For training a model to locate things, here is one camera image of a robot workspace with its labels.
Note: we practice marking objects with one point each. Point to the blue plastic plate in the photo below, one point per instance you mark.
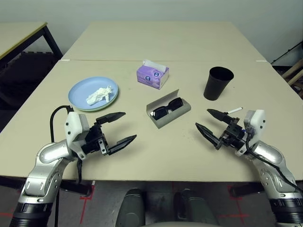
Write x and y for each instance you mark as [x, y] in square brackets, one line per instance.
[80, 92]

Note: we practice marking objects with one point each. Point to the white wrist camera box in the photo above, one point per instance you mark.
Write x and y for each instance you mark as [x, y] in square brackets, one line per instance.
[73, 125]
[256, 120]

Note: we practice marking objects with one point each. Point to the grey robot leg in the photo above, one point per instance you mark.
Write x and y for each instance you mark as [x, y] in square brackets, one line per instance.
[194, 208]
[130, 208]

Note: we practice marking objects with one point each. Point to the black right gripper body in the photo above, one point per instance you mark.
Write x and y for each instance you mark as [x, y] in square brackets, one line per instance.
[233, 136]

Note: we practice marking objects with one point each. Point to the black stand pole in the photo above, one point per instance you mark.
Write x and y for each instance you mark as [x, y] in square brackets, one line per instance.
[287, 52]

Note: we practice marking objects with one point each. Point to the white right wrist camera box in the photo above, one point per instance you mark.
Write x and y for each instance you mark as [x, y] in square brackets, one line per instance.
[256, 120]

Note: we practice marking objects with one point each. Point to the beige side table black frame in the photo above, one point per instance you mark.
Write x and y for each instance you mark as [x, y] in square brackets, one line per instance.
[16, 35]

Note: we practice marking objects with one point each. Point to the grey robot right leg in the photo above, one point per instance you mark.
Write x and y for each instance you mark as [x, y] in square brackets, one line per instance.
[194, 208]

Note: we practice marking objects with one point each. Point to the wooden stool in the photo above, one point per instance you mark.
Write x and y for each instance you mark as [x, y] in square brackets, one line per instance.
[294, 73]

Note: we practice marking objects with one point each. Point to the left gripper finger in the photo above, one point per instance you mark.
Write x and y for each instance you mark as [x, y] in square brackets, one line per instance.
[111, 117]
[123, 144]

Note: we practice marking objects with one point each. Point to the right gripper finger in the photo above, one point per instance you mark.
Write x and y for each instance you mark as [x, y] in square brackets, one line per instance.
[208, 136]
[219, 115]

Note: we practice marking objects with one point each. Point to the white marker black cap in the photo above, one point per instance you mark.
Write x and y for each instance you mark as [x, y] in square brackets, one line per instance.
[236, 110]

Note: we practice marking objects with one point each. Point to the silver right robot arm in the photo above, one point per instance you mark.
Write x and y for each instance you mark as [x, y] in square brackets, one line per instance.
[267, 153]

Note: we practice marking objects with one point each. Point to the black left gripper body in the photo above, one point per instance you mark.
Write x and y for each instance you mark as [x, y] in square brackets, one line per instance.
[94, 142]

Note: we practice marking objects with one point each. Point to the green plastic plate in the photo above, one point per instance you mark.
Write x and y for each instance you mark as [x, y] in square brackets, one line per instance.
[94, 110]

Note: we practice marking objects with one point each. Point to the beige robot torso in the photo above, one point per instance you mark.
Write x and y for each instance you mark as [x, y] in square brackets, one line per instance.
[177, 224]

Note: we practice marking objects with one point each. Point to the grey glasses case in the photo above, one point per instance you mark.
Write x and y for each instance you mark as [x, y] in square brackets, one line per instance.
[163, 99]

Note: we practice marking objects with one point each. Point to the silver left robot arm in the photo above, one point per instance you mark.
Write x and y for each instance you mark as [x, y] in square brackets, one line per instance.
[47, 156]

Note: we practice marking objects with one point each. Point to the black sunglasses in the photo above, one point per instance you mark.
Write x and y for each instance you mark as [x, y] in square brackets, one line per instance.
[161, 112]

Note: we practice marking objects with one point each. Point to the white tissue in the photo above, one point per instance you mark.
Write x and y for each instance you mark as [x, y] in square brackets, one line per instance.
[97, 95]

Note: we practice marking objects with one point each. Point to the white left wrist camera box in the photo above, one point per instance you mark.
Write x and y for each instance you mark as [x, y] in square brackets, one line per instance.
[73, 125]

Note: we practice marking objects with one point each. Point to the purple tissue box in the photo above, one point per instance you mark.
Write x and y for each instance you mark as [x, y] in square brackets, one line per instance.
[149, 75]

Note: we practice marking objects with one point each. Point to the black plastic cup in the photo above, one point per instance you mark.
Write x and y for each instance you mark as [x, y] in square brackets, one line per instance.
[215, 87]

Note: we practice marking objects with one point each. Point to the grey robot left leg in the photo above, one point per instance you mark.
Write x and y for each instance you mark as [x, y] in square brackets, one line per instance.
[130, 208]

